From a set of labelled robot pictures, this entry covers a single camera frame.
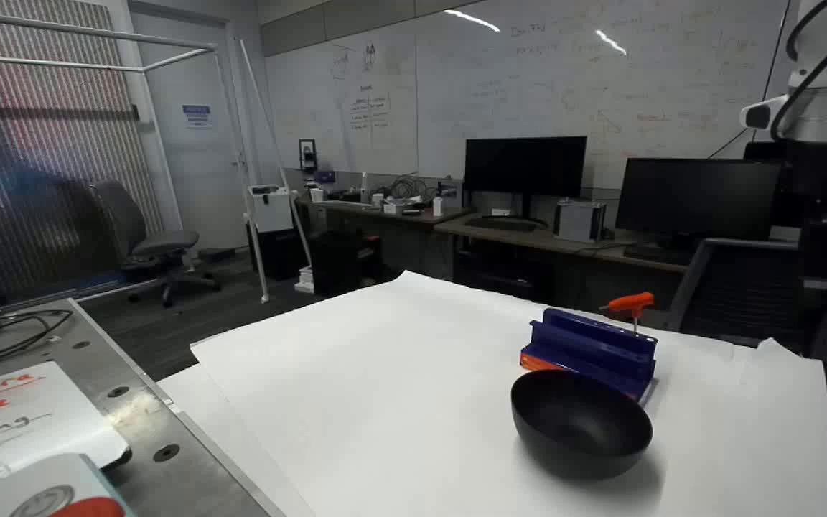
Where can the orange-handled metal tool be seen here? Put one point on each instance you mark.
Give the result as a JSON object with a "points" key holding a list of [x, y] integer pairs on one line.
{"points": [[633, 305]]}

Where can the black bowl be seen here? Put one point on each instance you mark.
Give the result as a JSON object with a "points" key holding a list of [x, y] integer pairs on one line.
{"points": [[577, 427]]}

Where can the cluttered office desk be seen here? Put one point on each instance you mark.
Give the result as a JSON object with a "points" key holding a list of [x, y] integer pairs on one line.
{"points": [[531, 262]]}

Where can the white paper sheet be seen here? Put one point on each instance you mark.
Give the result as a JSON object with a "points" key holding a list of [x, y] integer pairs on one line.
{"points": [[395, 402]]}

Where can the left black monitor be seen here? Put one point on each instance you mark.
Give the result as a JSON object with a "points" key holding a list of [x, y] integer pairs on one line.
{"points": [[527, 168]]}

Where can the black monitor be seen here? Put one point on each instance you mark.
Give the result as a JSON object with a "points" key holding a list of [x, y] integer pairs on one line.
{"points": [[527, 168], [669, 206]]}

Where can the white box on desk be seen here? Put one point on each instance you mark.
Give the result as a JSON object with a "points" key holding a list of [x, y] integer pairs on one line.
{"points": [[580, 219]]}

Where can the blue tool holder block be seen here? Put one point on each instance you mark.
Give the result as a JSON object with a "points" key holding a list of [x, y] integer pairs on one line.
{"points": [[616, 358]]}

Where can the right black monitor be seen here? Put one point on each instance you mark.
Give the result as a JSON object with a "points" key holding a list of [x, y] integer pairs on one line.
{"points": [[669, 206]]}

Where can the grey office chair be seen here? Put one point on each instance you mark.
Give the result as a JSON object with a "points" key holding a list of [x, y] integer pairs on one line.
{"points": [[142, 252]]}

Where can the dark mesh chair back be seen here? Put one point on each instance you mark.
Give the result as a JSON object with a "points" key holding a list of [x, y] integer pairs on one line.
{"points": [[749, 292]]}

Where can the white paper with writing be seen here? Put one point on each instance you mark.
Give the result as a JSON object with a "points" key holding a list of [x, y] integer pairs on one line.
{"points": [[47, 415]]}

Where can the white and red booklet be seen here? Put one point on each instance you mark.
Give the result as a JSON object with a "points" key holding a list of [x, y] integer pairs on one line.
{"points": [[61, 486]]}

